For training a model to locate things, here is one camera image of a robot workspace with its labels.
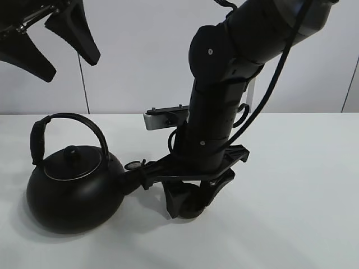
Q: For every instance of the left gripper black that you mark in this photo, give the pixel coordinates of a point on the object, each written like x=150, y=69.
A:
x=67, y=19

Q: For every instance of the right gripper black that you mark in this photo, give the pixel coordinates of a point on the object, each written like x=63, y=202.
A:
x=213, y=172

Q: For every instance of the small black teacup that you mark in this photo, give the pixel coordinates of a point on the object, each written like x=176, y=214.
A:
x=194, y=203

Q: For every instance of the black round teapot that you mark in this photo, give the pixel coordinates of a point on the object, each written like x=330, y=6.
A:
x=77, y=188

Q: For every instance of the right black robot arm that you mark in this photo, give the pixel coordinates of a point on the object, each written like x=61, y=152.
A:
x=236, y=65

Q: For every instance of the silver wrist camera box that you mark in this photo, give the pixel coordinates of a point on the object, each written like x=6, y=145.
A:
x=161, y=118

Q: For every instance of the grey vertical wall post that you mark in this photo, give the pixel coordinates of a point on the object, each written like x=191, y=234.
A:
x=250, y=92

